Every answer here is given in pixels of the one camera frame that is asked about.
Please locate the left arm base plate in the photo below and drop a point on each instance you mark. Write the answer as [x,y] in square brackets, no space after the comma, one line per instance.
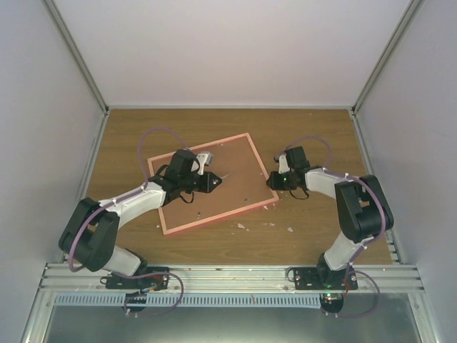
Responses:
[156,282]

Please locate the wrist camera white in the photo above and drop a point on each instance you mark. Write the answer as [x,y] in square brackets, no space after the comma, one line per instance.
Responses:
[203,159]
[283,166]

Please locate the grey slotted cable duct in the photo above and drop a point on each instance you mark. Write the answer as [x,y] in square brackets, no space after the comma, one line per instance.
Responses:
[190,300]

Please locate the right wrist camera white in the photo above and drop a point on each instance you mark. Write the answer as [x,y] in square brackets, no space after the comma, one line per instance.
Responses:
[283,166]

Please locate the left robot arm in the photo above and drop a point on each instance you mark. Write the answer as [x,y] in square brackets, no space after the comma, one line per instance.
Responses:
[89,238]

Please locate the pink picture frame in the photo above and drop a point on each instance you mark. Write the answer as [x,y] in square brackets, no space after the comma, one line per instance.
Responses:
[239,183]

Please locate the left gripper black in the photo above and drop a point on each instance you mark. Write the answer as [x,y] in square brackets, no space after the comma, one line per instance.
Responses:
[208,186]

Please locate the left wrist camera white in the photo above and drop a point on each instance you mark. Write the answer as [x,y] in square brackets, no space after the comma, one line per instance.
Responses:
[203,159]

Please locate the aluminium front rail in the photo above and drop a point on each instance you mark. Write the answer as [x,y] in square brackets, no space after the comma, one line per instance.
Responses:
[233,279]

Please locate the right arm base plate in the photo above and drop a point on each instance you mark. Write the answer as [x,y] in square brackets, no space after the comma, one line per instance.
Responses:
[308,278]

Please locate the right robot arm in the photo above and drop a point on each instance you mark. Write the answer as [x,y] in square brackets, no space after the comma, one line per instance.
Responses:
[364,214]

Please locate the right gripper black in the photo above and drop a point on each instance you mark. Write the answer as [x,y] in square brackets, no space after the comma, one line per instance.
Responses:
[275,186]

